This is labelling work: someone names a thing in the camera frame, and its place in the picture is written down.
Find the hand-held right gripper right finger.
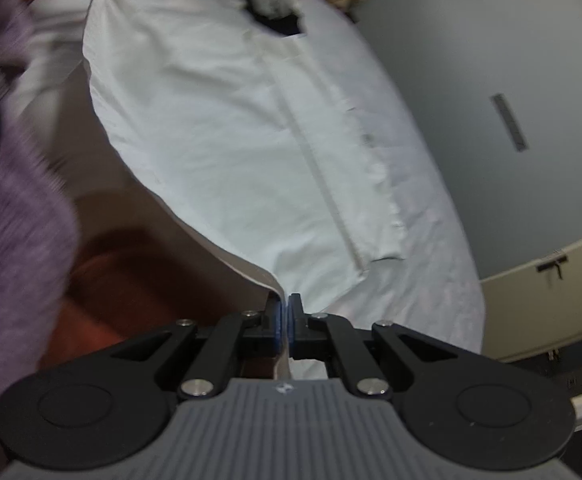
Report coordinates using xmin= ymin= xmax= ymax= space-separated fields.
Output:
xmin=290 ymin=294 xmax=496 ymax=400

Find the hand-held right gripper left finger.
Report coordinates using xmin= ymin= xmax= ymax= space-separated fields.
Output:
xmin=71 ymin=294 xmax=283 ymax=400

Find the white long-sleeved shirt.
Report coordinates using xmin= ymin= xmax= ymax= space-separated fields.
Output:
xmin=82 ymin=0 xmax=407 ymax=381

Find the bed with pink-dotted sheet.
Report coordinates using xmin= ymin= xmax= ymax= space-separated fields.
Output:
xmin=8 ymin=0 xmax=486 ymax=381

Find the black garment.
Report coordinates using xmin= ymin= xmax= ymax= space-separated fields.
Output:
xmin=253 ymin=7 xmax=306 ymax=37

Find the person's purple fleece top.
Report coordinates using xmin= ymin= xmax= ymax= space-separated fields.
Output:
xmin=0 ymin=0 xmax=79 ymax=480

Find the cream room door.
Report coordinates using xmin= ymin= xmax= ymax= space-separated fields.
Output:
xmin=480 ymin=227 xmax=582 ymax=363

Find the metal door handle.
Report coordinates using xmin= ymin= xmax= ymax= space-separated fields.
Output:
xmin=536 ymin=255 xmax=569 ymax=286

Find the grey wall outlet strip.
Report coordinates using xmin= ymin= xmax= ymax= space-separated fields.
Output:
xmin=490 ymin=93 xmax=530 ymax=152

